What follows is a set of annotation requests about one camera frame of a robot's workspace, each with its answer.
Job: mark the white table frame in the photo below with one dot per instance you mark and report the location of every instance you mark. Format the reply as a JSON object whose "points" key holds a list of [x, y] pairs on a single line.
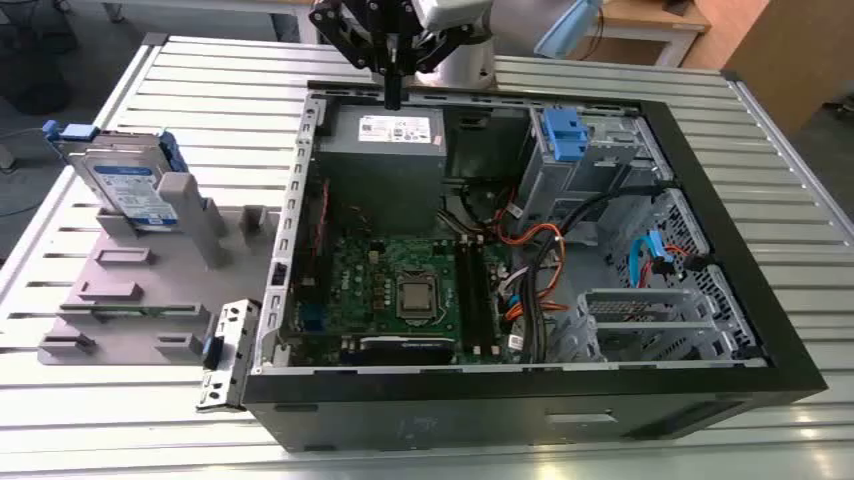
{"points": [[200, 15]]}

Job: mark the CPU socket locking lever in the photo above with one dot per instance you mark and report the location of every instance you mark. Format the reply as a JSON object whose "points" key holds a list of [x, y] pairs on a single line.
{"points": [[443, 312]]}

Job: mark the blue drive cage latch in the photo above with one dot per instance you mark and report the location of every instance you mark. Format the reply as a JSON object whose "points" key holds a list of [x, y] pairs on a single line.
{"points": [[563, 135]]}

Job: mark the black RAM slot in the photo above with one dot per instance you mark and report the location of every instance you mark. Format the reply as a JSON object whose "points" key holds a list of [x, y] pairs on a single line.
{"points": [[469, 295]]}

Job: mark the black round bin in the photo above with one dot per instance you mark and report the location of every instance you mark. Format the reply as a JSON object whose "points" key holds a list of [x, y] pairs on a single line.
{"points": [[40, 85]]}

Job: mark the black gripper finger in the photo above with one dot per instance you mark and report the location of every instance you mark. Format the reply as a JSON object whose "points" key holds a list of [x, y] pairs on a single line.
{"points": [[440, 47], [343, 35]]}

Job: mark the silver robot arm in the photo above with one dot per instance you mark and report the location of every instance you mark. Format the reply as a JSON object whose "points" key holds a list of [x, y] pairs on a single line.
{"points": [[467, 65]]}

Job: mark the grey parts rack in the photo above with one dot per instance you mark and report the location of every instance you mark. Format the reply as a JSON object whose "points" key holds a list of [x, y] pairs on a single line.
{"points": [[174, 295]]}

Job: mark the green motherboard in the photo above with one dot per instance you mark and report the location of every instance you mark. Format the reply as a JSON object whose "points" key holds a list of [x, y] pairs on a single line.
{"points": [[360, 260]]}

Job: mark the grey metal disk bay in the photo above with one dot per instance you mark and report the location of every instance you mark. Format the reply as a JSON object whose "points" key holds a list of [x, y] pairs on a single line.
{"points": [[641, 325]]}

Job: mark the grey power supply unit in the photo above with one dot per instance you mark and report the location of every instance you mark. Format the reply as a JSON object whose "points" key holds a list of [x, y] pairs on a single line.
{"points": [[380, 185]]}

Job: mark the green RAM stick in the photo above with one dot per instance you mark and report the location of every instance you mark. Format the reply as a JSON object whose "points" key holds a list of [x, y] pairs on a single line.
{"points": [[154, 311]]}

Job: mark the black PC case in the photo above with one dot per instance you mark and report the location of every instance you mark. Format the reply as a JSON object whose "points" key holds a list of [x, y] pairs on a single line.
{"points": [[467, 415]]}

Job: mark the silver CPU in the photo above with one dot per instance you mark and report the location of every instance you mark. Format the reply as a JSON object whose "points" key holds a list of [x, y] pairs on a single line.
{"points": [[415, 297]]}

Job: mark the silver hinged slot bracket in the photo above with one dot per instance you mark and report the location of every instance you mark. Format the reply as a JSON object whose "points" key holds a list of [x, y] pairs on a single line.
{"points": [[234, 350]]}

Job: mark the black graphics card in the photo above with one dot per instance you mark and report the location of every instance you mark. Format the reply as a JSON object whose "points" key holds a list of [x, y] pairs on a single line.
{"points": [[400, 350]]}

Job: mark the hard disk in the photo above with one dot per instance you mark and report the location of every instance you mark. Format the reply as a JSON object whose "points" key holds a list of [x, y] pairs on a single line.
{"points": [[127, 190]]}

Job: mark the brown wooden cabinet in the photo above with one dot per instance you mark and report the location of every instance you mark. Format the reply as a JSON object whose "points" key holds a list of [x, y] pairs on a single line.
{"points": [[787, 60]]}

